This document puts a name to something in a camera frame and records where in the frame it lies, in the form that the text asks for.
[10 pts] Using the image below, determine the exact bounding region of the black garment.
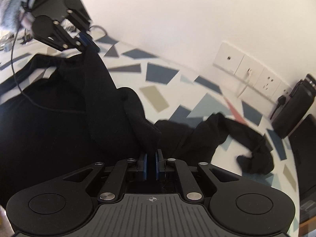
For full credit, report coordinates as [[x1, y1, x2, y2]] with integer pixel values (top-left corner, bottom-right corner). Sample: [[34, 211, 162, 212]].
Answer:
[[1, 49, 274, 204]]

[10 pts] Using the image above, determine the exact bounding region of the fluffy grey sleeve forearm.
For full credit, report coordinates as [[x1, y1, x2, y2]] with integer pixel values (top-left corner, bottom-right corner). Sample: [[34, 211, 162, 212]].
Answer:
[[1, 0, 26, 32]]

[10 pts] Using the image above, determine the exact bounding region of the geometric pattern tablecloth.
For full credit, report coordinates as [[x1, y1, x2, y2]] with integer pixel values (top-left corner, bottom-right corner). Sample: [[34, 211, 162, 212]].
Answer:
[[13, 28, 299, 236]]

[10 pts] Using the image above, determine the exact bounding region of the black dark cabinet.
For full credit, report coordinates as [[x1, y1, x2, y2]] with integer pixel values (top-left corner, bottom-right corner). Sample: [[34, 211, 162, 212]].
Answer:
[[289, 114, 316, 223]]

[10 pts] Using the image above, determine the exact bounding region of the black plug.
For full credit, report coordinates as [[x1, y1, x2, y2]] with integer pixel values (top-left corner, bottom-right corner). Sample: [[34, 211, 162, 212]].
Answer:
[[269, 95, 287, 119]]

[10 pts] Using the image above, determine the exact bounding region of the black water bottle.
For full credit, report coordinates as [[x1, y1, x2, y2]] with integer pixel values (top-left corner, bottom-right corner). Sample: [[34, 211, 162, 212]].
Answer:
[[272, 74, 315, 139]]

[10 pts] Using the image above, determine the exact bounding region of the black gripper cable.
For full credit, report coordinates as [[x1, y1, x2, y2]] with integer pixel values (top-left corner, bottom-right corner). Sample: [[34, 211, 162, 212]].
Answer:
[[11, 27, 87, 112]]

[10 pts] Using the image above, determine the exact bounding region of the white wall socket panel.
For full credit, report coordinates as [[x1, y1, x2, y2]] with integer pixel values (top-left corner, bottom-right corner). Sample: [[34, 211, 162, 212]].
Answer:
[[214, 42, 292, 102]]

